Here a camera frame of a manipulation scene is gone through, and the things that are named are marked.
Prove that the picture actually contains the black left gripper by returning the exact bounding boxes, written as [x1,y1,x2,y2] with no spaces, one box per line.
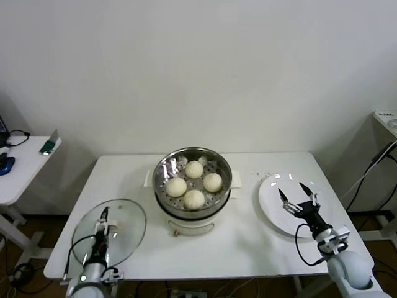
[92,206,111,266]

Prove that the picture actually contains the white electric cooker base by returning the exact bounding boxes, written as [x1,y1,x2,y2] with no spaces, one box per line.
[144,169,243,238]

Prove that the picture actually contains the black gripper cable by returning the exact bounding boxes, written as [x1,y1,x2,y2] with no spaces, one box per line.
[63,233,97,282]
[293,223,327,267]

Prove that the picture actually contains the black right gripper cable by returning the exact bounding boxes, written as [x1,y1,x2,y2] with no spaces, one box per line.
[293,223,327,267]

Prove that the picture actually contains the thin black looped cable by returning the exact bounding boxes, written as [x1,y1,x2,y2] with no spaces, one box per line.
[6,129,31,147]

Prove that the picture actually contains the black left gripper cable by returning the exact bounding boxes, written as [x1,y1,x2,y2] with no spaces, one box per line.
[63,233,97,282]

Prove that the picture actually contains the black power adapter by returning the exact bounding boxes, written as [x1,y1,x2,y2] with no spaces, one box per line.
[371,142,394,165]

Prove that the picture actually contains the green handled scraper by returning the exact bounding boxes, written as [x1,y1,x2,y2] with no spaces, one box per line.
[39,129,60,155]

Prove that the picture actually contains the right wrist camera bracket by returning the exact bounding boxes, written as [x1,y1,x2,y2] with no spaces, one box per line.
[333,225,352,246]

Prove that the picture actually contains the black floor power brick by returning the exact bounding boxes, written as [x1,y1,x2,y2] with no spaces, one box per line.
[11,263,35,280]

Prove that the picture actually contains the white side table with monitor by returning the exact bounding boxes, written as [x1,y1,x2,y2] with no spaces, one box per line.
[0,135,63,260]

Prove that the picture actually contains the white round plate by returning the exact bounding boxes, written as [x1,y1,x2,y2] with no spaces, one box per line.
[258,173,334,238]

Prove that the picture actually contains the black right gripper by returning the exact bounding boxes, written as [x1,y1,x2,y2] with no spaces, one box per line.
[277,182,332,239]

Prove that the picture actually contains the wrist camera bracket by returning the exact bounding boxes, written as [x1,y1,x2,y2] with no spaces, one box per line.
[333,225,352,246]
[99,269,125,284]

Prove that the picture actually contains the blue computer mouse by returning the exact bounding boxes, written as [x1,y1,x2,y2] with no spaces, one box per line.
[0,156,16,176]

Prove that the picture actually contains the long black power cable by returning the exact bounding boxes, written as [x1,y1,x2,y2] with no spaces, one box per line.
[346,161,375,214]

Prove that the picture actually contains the white power strip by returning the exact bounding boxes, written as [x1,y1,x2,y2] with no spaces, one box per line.
[169,288,208,298]

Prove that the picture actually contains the stainless steel steamer basket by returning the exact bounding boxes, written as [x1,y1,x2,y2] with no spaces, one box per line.
[153,147,233,218]

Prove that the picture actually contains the black computer monitor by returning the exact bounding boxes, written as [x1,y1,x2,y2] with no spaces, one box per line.
[0,113,10,148]

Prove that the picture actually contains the scattered dark crumbs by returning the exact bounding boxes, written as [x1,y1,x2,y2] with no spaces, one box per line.
[252,169,272,184]

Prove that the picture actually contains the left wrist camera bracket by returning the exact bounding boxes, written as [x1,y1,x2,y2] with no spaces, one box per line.
[99,269,125,284]

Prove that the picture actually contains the white steamed baozi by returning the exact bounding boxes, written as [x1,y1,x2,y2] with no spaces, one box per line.
[166,176,188,198]
[202,173,223,193]
[185,160,205,179]
[183,189,206,210]

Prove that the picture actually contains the glass lid with beige handle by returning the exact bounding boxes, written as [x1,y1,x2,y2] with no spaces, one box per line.
[71,198,148,269]

